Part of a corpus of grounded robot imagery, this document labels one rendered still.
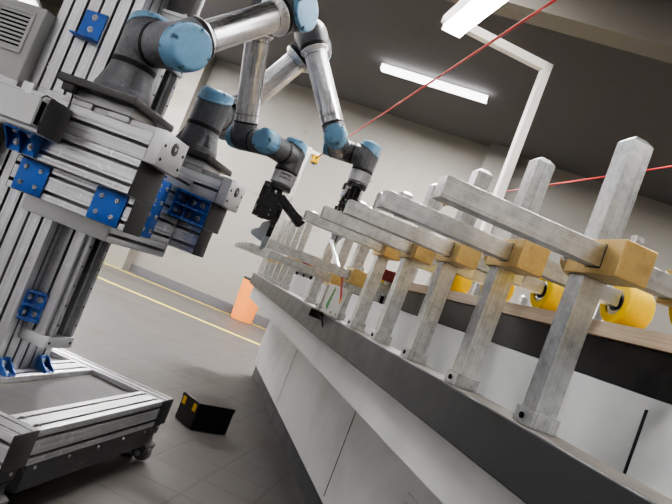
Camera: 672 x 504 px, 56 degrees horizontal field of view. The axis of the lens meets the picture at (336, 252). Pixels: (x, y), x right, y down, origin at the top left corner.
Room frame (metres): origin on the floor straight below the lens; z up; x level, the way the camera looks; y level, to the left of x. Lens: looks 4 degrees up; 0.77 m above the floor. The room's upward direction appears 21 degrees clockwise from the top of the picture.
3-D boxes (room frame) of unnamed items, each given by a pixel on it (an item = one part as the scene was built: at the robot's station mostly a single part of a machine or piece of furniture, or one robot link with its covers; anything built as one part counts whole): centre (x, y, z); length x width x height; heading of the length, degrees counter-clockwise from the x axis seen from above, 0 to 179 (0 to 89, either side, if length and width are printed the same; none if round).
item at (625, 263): (0.86, -0.35, 0.94); 0.13 x 0.06 x 0.05; 12
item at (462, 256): (1.35, -0.24, 0.94); 0.13 x 0.06 x 0.05; 12
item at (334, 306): (2.13, -0.05, 0.75); 0.26 x 0.01 x 0.10; 12
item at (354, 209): (1.33, -0.23, 0.95); 0.50 x 0.04 x 0.04; 102
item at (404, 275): (1.62, -0.18, 0.89); 0.03 x 0.03 x 0.48; 12
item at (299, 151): (1.99, 0.24, 1.12); 0.09 x 0.08 x 0.11; 144
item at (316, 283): (2.61, 0.03, 0.92); 0.05 x 0.04 x 0.45; 12
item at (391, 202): (1.09, -0.28, 0.95); 0.50 x 0.04 x 0.04; 102
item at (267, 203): (2.00, 0.25, 0.97); 0.09 x 0.08 x 0.12; 102
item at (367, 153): (2.19, 0.02, 1.25); 0.09 x 0.08 x 0.11; 82
